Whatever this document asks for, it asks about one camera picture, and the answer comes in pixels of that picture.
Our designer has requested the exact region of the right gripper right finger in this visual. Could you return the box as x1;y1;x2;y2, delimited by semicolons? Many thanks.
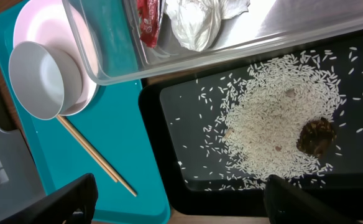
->
264;175;360;224

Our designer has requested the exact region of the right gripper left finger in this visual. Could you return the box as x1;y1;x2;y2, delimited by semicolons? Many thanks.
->
0;173;98;224

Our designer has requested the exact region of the brown food scrap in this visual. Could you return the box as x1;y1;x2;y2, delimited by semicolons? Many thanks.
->
296;118;337;158

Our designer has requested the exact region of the white rice pile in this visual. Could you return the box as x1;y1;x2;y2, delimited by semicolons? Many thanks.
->
173;46;363;192

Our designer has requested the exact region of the grey-green bowl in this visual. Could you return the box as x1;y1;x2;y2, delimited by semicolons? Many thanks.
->
9;41;83;120

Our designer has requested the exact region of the white tissue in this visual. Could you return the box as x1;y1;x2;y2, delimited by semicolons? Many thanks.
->
165;0;250;52

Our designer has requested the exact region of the red snack wrapper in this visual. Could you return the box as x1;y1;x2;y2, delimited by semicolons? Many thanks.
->
137;0;165;48

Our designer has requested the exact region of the black food waste tray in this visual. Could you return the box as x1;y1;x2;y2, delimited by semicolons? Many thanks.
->
139;30;363;220

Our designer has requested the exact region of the clear plastic waste bin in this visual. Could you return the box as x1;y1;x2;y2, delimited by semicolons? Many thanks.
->
63;0;363;85

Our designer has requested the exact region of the upper wooden chopstick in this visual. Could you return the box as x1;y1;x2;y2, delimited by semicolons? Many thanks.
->
56;115;120;184

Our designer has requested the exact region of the wooden chopstick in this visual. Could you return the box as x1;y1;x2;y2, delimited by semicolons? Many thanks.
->
56;115;120;184
63;115;138;197

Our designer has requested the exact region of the lower wooden chopstick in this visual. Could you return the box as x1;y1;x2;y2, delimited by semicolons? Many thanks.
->
63;115;138;197

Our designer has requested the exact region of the teal plastic tray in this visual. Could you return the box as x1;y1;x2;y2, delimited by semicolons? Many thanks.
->
0;0;172;224

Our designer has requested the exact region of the white round plate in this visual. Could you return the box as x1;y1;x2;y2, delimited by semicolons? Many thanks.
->
12;0;101;117

